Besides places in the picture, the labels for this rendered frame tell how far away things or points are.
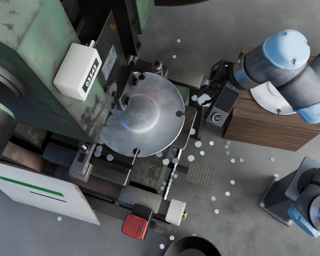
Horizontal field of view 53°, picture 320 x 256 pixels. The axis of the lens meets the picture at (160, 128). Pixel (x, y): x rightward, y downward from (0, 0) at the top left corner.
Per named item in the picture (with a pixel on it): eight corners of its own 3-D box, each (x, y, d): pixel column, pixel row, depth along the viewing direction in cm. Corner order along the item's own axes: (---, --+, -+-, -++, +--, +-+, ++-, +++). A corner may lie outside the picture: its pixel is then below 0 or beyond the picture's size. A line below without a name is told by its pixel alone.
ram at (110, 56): (144, 76, 95) (130, 7, 67) (126, 122, 90) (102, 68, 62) (90, 61, 97) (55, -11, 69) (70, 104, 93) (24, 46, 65)
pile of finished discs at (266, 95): (314, 63, 153) (315, 62, 152) (311, 120, 144) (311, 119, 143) (253, 54, 156) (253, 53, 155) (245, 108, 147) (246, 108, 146)
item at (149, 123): (89, 155, 99) (88, 155, 98) (99, 72, 108) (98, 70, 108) (183, 158, 97) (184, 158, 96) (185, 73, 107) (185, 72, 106)
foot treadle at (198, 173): (213, 170, 163) (214, 168, 158) (208, 189, 160) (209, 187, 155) (106, 135, 172) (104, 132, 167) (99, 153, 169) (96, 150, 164)
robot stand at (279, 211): (307, 196, 167) (350, 181, 125) (289, 227, 162) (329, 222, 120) (274, 176, 171) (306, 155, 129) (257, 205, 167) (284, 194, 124)
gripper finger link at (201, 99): (203, 88, 93) (220, 78, 85) (198, 106, 91) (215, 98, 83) (194, 84, 92) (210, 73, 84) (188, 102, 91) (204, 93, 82)
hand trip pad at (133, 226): (151, 221, 101) (149, 220, 94) (144, 241, 99) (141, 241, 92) (130, 214, 102) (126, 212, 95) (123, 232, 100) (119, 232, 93)
